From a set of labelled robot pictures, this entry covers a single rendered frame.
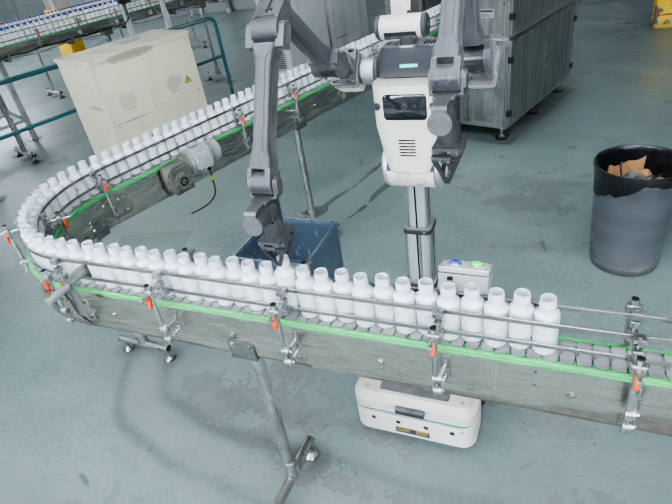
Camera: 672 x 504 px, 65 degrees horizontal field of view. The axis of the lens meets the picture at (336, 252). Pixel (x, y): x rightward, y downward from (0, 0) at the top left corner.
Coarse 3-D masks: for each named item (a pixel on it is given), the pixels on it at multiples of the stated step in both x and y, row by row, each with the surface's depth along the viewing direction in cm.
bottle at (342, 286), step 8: (336, 272) 147; (344, 272) 148; (336, 280) 146; (344, 280) 145; (336, 288) 147; (344, 288) 146; (336, 304) 151; (344, 304) 148; (352, 304) 149; (344, 312) 150; (352, 312) 151; (344, 320) 152; (352, 320) 152
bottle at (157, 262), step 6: (150, 252) 171; (156, 252) 169; (150, 258) 169; (156, 258) 170; (162, 258) 172; (150, 264) 171; (156, 264) 170; (162, 264) 171; (162, 270) 171; (168, 282) 174; (168, 294) 176
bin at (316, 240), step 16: (304, 224) 219; (320, 224) 216; (336, 224) 213; (256, 240) 216; (304, 240) 224; (320, 240) 221; (336, 240) 215; (240, 256) 206; (256, 256) 217; (304, 256) 230; (320, 256) 201; (336, 256) 216
